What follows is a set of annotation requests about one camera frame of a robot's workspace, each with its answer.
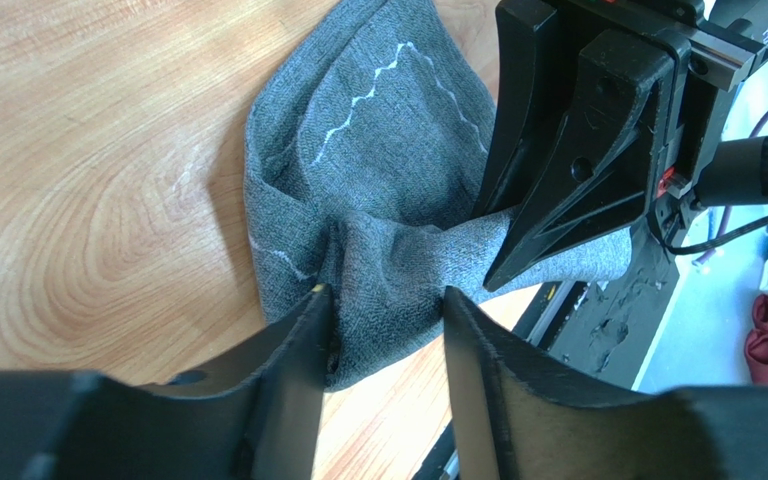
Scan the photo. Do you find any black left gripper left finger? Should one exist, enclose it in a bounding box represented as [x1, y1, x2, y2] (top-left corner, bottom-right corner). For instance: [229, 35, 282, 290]
[0, 285, 333, 479]

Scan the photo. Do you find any grey cloth napkin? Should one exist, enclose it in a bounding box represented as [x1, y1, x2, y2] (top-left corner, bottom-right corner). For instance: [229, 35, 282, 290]
[242, 0, 634, 393]

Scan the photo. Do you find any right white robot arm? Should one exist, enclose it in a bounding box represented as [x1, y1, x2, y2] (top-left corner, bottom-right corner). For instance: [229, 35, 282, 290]
[473, 1, 768, 292]

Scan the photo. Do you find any red cloth pile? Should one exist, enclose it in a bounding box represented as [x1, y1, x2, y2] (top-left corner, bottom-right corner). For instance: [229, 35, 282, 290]
[744, 294, 768, 386]

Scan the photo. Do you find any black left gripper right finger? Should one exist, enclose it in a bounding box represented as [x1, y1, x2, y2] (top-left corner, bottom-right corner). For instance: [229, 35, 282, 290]
[443, 287, 768, 479]

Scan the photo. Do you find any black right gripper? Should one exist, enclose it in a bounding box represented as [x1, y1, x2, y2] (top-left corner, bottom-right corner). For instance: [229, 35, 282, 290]
[471, 1, 768, 291]

